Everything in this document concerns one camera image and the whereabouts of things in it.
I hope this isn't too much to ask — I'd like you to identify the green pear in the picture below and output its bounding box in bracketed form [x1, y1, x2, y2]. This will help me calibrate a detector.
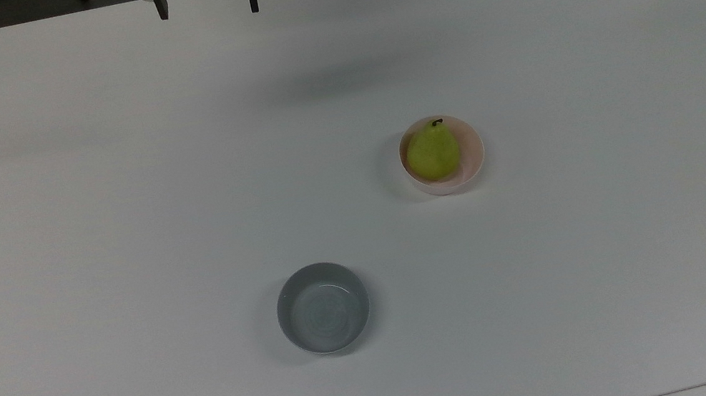
[401, 117, 466, 186]

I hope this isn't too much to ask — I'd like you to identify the pink bowl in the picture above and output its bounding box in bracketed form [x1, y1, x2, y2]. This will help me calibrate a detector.
[393, 108, 491, 202]

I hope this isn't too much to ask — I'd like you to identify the grey bowl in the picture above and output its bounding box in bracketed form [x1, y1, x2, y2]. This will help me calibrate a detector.
[270, 255, 378, 363]

